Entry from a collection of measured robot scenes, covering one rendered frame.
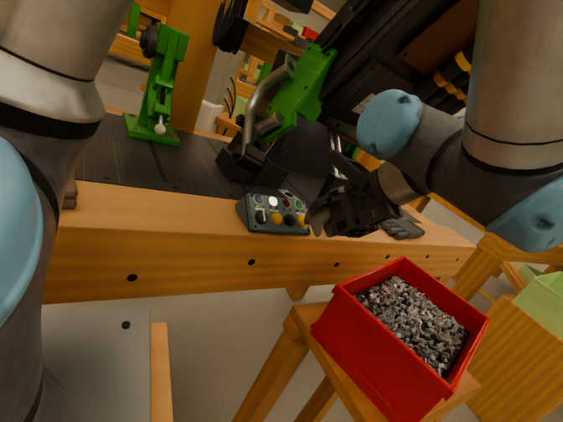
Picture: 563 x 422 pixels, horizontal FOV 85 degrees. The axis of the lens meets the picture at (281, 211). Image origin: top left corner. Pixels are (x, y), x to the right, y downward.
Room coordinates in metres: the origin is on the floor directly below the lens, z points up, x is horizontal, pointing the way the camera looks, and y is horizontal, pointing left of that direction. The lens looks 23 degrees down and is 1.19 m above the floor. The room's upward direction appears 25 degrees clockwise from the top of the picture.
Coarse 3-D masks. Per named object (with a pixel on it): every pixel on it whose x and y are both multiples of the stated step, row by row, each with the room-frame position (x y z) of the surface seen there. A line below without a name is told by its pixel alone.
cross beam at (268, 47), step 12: (144, 0) 0.94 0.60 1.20; (156, 0) 0.96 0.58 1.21; (168, 0) 0.98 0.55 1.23; (156, 12) 0.97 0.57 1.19; (252, 24) 1.15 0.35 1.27; (252, 36) 1.16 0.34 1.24; (264, 36) 1.18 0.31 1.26; (240, 48) 1.14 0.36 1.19; (252, 48) 1.17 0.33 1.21; (264, 48) 1.19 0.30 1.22; (276, 48) 1.22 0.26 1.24; (288, 48) 1.25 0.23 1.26; (264, 60) 1.20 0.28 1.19
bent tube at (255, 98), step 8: (288, 56) 0.85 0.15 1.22; (288, 64) 0.86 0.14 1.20; (296, 64) 0.87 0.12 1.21; (272, 72) 0.86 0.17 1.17; (280, 72) 0.84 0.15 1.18; (288, 72) 0.82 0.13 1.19; (296, 72) 0.85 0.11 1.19; (264, 80) 0.87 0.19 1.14; (272, 80) 0.86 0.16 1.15; (280, 80) 0.86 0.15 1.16; (256, 88) 0.87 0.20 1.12; (264, 88) 0.87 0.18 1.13; (256, 96) 0.87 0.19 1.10; (248, 104) 0.86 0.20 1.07; (256, 104) 0.87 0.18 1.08; (248, 112) 0.84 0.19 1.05; (248, 120) 0.82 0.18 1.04; (248, 128) 0.80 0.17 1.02; (248, 136) 0.78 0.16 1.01
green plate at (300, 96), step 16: (320, 48) 0.85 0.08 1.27; (304, 64) 0.85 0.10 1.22; (320, 64) 0.81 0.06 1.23; (288, 80) 0.86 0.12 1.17; (304, 80) 0.81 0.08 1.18; (320, 80) 0.81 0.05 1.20; (288, 96) 0.82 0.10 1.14; (304, 96) 0.78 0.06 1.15; (272, 112) 0.83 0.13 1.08; (304, 112) 0.81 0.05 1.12; (320, 112) 0.84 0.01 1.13
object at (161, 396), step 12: (156, 324) 0.28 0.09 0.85; (156, 336) 0.27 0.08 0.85; (156, 348) 0.25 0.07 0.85; (156, 360) 0.24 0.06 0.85; (168, 360) 0.25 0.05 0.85; (156, 372) 0.23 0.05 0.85; (168, 372) 0.23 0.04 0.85; (156, 384) 0.21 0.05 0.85; (168, 384) 0.22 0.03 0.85; (156, 396) 0.20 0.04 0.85; (168, 396) 0.21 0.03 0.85; (156, 408) 0.19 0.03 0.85; (168, 408) 0.20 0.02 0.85; (156, 420) 0.18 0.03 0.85; (168, 420) 0.19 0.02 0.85
